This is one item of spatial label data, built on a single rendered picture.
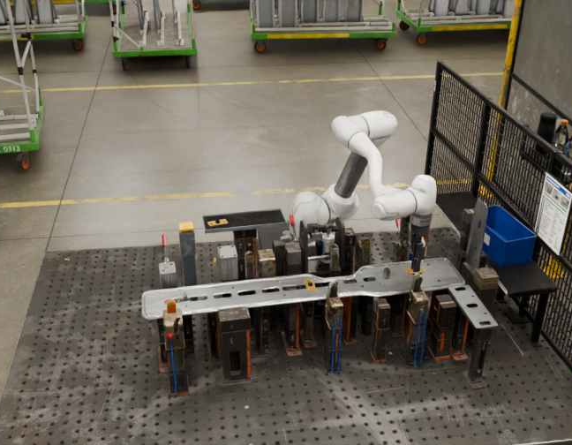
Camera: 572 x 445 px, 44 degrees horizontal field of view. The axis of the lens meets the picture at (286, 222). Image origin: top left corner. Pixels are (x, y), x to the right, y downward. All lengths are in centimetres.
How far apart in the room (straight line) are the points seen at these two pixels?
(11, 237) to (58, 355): 249
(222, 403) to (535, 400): 126
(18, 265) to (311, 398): 291
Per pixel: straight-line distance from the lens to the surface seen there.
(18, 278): 520
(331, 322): 293
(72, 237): 556
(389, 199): 286
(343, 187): 369
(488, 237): 331
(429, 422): 294
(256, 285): 307
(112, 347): 329
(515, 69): 574
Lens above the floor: 275
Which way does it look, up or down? 30 degrees down
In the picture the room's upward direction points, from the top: straight up
